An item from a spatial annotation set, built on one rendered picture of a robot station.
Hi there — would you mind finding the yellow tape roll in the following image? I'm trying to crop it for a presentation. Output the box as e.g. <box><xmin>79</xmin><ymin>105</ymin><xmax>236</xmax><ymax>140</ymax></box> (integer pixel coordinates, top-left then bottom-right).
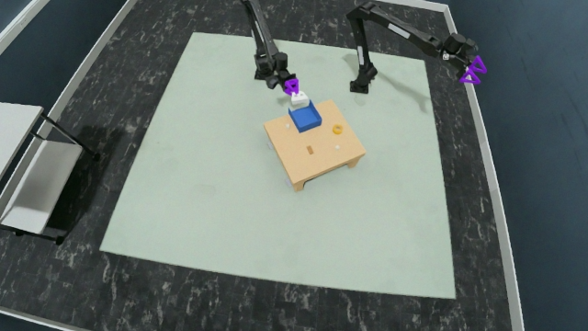
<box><xmin>333</xmin><ymin>124</ymin><xmax>343</xmax><ymax>134</ymax></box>

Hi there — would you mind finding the blue open-top tray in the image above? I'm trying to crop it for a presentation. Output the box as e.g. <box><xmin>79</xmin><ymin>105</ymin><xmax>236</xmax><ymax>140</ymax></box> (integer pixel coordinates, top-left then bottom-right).
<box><xmin>288</xmin><ymin>100</ymin><xmax>322</xmax><ymax>133</ymax></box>

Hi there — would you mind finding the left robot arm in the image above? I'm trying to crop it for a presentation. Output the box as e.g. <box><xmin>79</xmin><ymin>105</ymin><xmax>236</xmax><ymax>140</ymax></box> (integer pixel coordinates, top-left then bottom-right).
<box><xmin>346</xmin><ymin>1</ymin><xmax>479</xmax><ymax>94</ymax></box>

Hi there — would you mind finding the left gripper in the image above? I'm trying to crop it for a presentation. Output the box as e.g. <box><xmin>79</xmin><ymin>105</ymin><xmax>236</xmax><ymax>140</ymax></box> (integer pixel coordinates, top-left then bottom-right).
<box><xmin>449</xmin><ymin>55</ymin><xmax>487</xmax><ymax>84</ymax></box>

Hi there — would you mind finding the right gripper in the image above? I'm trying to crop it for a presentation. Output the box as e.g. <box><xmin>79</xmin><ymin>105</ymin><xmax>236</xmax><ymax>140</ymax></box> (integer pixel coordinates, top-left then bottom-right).
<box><xmin>282</xmin><ymin>71</ymin><xmax>299</xmax><ymax>96</ymax></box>

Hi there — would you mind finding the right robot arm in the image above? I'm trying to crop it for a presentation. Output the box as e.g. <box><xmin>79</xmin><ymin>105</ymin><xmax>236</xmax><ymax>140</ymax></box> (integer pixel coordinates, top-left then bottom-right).
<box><xmin>241</xmin><ymin>0</ymin><xmax>288</xmax><ymax>90</ymax></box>

